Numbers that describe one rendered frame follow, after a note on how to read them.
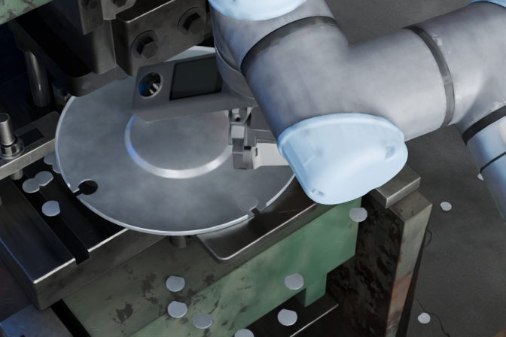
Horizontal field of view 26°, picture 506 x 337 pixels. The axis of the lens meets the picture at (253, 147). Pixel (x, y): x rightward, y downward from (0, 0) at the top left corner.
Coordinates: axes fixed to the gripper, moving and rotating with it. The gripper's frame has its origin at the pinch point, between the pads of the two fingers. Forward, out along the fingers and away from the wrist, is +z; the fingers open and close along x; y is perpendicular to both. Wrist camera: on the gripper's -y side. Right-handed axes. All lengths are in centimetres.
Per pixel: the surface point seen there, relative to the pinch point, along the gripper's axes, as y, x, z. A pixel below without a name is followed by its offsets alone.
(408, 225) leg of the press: 18.9, 6.3, 36.8
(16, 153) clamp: -28.5, 6.3, 21.0
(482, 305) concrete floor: 39, 14, 104
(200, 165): -6.3, 5.0, 17.3
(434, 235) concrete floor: 31, 29, 109
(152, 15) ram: -11.2, 15.2, 1.8
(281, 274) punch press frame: 3.2, -1.1, 38.2
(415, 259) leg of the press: 21, 5, 47
